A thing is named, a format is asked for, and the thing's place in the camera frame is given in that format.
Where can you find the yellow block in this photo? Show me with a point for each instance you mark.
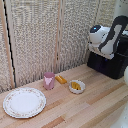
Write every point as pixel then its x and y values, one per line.
pixel 61 79

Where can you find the yellow food piece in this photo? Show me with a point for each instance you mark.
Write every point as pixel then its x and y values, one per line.
pixel 76 86

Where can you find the woven folding screen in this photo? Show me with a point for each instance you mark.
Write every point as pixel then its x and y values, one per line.
pixel 40 36

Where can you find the pink cup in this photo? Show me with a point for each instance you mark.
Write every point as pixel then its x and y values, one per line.
pixel 49 81

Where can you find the white floral-rimmed plate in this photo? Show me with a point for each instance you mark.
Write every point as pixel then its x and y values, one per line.
pixel 24 102

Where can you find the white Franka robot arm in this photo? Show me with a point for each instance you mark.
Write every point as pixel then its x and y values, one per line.
pixel 108 35

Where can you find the small white bowl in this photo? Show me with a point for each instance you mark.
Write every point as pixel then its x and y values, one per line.
pixel 77 87

